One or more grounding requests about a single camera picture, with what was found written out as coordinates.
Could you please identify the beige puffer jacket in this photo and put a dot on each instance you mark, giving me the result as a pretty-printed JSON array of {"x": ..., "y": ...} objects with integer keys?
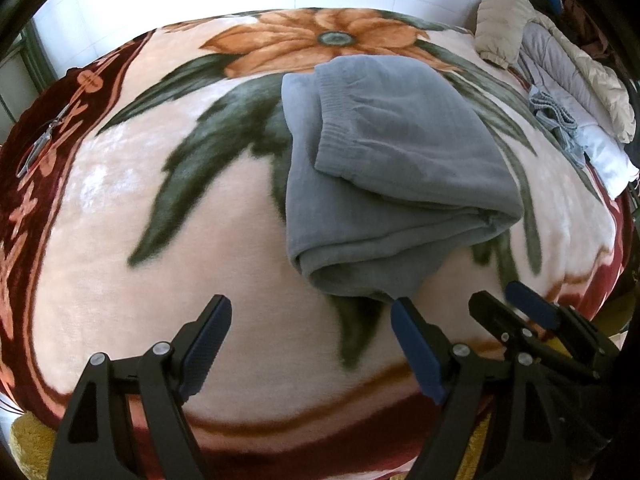
[{"x": 500, "y": 25}]

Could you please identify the lilac quilted jacket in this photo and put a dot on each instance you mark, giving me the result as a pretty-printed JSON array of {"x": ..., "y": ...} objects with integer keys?
[{"x": 555, "y": 70}]

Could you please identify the dark clothes pile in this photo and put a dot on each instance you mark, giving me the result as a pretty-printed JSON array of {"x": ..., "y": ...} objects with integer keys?
[{"x": 585, "y": 25}]

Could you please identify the white folded cloth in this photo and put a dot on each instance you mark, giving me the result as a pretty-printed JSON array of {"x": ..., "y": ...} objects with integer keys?
[{"x": 607, "y": 157}]

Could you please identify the small grey knit cloth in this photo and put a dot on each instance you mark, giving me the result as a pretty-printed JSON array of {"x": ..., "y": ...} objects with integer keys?
[{"x": 555, "y": 115}]

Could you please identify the yellow fuzzy cloth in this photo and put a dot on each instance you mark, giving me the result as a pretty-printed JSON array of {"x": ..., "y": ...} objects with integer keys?
[{"x": 32, "y": 447}]

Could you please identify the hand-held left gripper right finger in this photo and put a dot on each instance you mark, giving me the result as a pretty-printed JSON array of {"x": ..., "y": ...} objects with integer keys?
[{"x": 417, "y": 352}]

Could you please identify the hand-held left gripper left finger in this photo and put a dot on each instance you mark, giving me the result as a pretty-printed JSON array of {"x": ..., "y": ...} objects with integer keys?
[{"x": 205, "y": 345}]

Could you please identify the green metal frame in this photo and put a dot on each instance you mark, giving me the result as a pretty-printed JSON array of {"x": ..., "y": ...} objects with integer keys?
[{"x": 40, "y": 55}]

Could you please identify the grey pants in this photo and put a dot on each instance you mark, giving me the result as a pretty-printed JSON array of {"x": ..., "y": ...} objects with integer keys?
[{"x": 380, "y": 160}]

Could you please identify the floral fleece blanket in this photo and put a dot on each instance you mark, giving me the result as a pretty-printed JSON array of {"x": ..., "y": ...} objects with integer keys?
[{"x": 150, "y": 200}]

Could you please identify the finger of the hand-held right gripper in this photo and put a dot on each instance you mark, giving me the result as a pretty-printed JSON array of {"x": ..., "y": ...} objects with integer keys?
[
  {"x": 532, "y": 302},
  {"x": 492, "y": 312}
]

